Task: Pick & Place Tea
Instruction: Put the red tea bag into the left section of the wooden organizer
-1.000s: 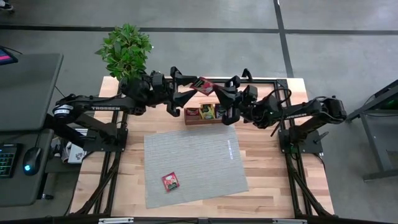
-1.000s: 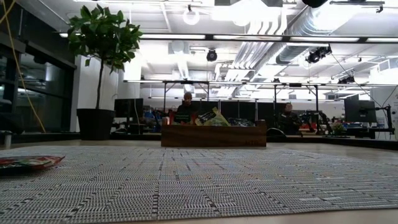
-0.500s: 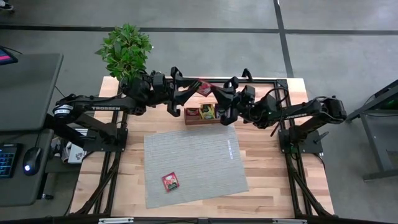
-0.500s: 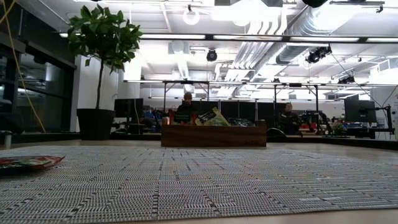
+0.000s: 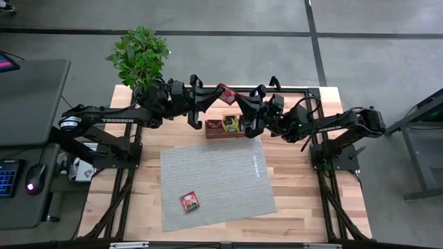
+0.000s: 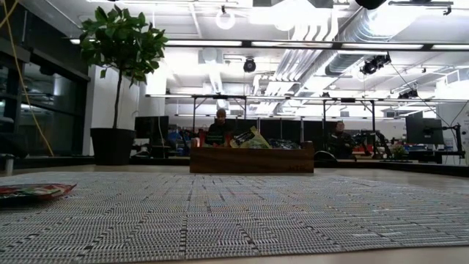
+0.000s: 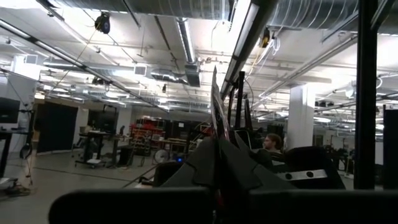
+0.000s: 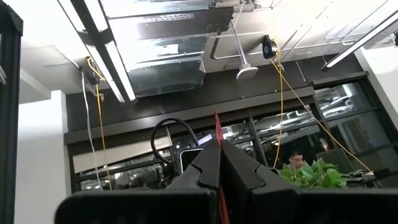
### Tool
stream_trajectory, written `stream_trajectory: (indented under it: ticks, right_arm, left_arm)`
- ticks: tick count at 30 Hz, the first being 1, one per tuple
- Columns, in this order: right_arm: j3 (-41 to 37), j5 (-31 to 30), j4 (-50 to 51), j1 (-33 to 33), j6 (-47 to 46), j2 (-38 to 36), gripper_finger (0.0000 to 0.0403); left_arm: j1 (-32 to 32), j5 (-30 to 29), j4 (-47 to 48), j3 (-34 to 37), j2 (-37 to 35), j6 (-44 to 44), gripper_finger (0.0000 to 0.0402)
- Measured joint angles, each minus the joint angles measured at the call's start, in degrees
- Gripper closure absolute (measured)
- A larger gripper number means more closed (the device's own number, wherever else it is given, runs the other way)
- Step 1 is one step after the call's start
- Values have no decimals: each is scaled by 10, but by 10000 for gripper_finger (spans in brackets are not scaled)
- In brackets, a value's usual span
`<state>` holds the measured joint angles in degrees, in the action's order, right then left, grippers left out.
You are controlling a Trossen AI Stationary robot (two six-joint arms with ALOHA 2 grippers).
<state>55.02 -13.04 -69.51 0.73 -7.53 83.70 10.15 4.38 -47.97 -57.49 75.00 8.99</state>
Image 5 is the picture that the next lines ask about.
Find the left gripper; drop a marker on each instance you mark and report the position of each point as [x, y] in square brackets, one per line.
[178, 97]

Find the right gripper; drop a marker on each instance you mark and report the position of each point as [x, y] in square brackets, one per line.
[273, 110]

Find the yellow tea packet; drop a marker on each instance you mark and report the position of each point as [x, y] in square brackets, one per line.
[230, 124]

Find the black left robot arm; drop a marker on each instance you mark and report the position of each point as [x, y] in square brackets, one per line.
[110, 121]

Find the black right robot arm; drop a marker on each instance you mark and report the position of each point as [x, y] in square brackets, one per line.
[328, 124]

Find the wooden tea box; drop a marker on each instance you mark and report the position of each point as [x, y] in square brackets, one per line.
[225, 135]

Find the green leafy plant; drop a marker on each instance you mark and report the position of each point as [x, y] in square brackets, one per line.
[138, 57]

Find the grey woven placemat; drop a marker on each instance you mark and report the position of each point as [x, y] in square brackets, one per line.
[221, 186]

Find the white printed box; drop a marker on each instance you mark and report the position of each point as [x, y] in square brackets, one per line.
[84, 171]

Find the black metal stand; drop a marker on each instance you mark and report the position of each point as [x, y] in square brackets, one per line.
[415, 148]

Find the grey desk shelf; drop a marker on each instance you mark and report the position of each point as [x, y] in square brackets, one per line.
[31, 100]

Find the black computer mouse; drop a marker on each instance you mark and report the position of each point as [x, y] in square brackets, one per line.
[35, 179]

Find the tablet with pink screen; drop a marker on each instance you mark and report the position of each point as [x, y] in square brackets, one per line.
[7, 64]

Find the black backlit keyboard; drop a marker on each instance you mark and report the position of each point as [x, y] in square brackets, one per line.
[8, 178]

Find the grey desk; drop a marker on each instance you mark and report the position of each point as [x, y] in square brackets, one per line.
[20, 211]

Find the person's white shoe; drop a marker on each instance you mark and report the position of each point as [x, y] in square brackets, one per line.
[7, 7]

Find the black aluminium rig frame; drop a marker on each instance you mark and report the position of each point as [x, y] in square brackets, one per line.
[297, 90]

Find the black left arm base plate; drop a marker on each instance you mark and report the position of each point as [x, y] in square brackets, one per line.
[114, 160]

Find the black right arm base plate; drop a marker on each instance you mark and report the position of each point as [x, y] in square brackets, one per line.
[349, 160]

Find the silver metal bracket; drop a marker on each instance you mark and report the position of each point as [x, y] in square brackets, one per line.
[128, 245]
[322, 246]

